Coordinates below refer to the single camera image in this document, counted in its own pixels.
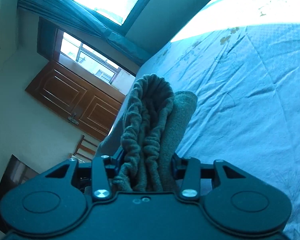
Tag wooden chair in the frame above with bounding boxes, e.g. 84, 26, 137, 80
70, 135, 98, 162

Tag brown wooden door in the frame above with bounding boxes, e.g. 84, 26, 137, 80
25, 61, 125, 141

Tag dark framed screen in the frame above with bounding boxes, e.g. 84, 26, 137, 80
0, 155, 38, 234

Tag hallway window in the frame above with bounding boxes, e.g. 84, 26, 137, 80
61, 32, 121, 84

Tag floral light blue bedsheet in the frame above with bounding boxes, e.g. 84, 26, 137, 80
107, 0, 300, 240

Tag teal left curtain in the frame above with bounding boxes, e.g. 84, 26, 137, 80
18, 0, 151, 66

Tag metal door handle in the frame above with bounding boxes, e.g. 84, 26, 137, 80
67, 112, 79, 126

